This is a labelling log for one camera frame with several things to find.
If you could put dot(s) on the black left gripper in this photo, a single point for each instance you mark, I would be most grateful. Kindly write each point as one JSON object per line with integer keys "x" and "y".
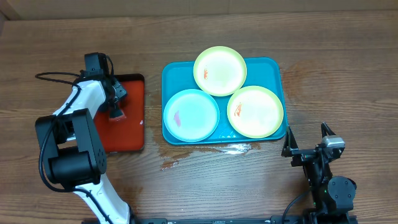
{"x": 122, "y": 92}

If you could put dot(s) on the red tray with black rim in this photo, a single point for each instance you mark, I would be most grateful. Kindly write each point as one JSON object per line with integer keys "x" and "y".
{"x": 125, "y": 133}

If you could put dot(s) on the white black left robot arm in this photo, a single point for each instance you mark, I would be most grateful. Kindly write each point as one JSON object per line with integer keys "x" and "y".
{"x": 72, "y": 157}

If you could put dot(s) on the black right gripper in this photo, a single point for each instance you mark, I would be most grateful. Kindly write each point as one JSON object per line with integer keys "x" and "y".
{"x": 305, "y": 157}

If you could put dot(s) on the yellow-green plate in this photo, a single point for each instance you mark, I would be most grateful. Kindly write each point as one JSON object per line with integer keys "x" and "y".
{"x": 220, "y": 71}
{"x": 255, "y": 112}

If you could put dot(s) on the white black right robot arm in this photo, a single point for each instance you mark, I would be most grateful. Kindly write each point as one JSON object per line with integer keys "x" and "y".
{"x": 332, "y": 195}

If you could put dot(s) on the light blue plate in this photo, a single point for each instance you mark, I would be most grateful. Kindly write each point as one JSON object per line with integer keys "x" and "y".
{"x": 191, "y": 115}

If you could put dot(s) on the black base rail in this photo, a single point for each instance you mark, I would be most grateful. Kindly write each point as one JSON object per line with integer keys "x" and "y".
{"x": 275, "y": 219}

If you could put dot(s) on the teal plastic tray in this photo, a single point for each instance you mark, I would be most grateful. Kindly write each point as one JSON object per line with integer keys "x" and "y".
{"x": 262, "y": 71}

